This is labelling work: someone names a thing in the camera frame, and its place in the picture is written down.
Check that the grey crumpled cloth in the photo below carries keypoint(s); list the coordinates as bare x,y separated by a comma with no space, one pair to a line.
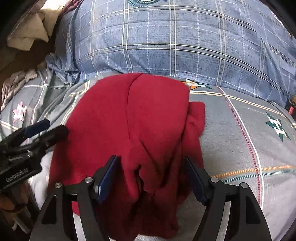
14,83

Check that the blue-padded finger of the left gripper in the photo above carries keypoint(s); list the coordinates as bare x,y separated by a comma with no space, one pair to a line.
20,135

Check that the maroon knit cloth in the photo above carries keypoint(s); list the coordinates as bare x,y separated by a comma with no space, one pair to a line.
70,6

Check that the red knit sweater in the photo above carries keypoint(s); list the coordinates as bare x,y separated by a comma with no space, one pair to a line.
149,122

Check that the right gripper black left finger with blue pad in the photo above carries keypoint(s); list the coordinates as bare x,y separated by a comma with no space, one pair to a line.
56,221

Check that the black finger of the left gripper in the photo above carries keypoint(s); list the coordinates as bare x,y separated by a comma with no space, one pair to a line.
46,140

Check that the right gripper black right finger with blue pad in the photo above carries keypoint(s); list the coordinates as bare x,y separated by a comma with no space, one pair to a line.
246,220

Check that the beige cloth pile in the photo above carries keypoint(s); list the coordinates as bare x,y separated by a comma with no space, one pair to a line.
39,26

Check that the blue plaid pillow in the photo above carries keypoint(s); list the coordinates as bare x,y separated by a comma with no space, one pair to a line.
240,45

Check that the dark bottles at bedside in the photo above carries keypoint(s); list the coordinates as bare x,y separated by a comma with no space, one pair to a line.
291,105

